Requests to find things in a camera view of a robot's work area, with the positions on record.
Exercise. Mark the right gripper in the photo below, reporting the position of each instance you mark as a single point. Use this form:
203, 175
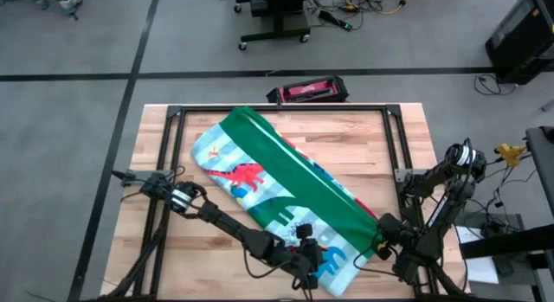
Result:
393, 233

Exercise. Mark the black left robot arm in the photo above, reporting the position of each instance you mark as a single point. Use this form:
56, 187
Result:
233, 226

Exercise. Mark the black rolling stand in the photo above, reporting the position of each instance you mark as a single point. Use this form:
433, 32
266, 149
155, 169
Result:
279, 16

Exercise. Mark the black power adapter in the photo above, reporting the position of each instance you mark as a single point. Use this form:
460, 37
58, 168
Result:
493, 228

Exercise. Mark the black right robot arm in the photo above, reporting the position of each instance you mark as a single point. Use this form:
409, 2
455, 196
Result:
437, 211

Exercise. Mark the dinosaur print towel green border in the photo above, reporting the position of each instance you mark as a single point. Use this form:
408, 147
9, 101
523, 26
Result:
285, 172

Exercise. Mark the large black equipment case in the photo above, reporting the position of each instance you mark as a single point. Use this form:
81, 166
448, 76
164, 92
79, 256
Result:
523, 38

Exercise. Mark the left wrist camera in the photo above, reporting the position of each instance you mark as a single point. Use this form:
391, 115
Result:
305, 231

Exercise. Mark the white paper sheet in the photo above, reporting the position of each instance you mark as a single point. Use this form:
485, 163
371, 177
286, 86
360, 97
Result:
482, 269

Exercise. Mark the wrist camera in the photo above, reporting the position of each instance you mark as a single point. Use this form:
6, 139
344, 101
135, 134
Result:
404, 267
305, 231

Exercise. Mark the black power strip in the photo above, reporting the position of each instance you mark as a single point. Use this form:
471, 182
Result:
335, 21

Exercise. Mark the black metal table frame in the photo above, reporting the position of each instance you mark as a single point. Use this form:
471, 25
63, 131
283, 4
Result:
303, 107

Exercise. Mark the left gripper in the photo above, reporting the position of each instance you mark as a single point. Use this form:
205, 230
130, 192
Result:
311, 263

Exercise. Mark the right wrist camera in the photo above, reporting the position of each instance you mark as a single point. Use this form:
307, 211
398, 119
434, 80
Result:
404, 267

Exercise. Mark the red and black tool case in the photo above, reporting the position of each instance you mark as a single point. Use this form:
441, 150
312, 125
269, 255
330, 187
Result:
309, 89

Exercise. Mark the person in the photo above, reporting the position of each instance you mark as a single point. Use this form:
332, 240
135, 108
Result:
71, 1

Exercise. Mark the black side desk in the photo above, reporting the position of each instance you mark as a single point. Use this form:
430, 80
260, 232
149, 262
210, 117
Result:
543, 163

